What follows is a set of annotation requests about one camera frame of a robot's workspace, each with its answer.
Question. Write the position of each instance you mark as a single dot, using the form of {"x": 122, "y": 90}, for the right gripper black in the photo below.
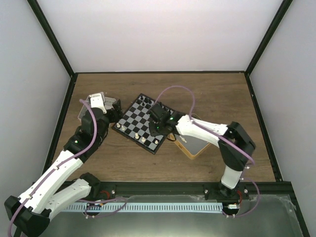
{"x": 153, "y": 132}

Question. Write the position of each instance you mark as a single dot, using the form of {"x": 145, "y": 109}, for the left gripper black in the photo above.
{"x": 116, "y": 112}

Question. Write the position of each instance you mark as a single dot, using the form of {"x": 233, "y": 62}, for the yellow metal tin box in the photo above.
{"x": 193, "y": 148}

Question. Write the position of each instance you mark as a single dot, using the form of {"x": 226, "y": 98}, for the light blue slotted cable duct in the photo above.
{"x": 137, "y": 207}

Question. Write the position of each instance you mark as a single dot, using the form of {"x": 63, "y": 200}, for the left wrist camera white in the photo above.
{"x": 97, "y": 100}

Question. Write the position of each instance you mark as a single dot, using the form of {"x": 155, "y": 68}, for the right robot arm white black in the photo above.
{"x": 235, "y": 145}

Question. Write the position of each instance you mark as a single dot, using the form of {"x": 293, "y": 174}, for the black mounting rail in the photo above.
{"x": 208, "y": 190}

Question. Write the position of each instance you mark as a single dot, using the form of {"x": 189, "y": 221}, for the black white chess board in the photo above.
{"x": 136, "y": 120}

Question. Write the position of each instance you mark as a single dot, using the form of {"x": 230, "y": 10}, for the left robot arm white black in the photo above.
{"x": 33, "y": 210}

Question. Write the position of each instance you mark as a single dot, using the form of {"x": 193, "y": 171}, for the pink metal tin tray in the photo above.
{"x": 108, "y": 103}

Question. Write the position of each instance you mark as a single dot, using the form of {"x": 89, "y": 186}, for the black enclosure frame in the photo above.
{"x": 281, "y": 12}

